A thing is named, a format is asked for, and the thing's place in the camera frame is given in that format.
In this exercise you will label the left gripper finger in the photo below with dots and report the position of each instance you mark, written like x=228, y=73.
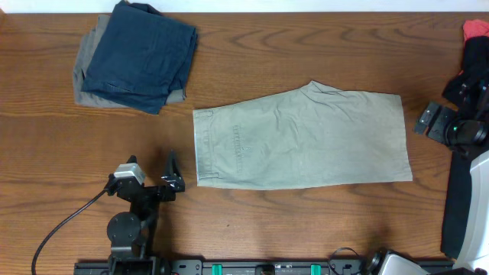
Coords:
x=172, y=175
x=132, y=159

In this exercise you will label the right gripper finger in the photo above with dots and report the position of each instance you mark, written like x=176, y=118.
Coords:
x=427, y=118
x=439, y=120

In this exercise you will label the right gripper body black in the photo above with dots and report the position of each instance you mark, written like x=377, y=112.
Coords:
x=457, y=133

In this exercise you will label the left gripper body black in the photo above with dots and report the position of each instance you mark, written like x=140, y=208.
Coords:
x=154, y=195

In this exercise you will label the light khaki shorts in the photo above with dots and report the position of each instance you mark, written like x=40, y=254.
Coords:
x=313, y=136

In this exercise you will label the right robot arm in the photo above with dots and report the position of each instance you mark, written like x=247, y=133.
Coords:
x=473, y=257

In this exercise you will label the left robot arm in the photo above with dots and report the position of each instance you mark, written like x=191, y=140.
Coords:
x=131, y=233

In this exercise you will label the red cloth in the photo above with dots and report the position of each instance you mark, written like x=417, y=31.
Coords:
x=475, y=28

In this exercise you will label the folded navy blue shorts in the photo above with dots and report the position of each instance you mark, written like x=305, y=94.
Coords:
x=141, y=57

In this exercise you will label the black garment at right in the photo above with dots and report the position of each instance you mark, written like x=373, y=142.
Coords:
x=474, y=67

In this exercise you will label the folded grey shorts under navy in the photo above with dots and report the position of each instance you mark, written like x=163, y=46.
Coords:
x=86, y=76

